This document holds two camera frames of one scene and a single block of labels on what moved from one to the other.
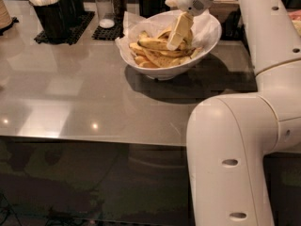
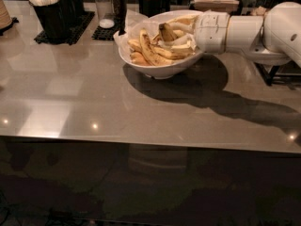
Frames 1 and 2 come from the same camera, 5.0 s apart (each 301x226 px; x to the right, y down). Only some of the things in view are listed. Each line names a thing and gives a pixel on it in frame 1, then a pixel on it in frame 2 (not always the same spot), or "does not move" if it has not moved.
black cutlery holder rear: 71,5 does not move
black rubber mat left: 41,38 does not move
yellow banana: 153,43 to 169,54
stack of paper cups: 5,20 does not move
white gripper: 192,0 to 212,32
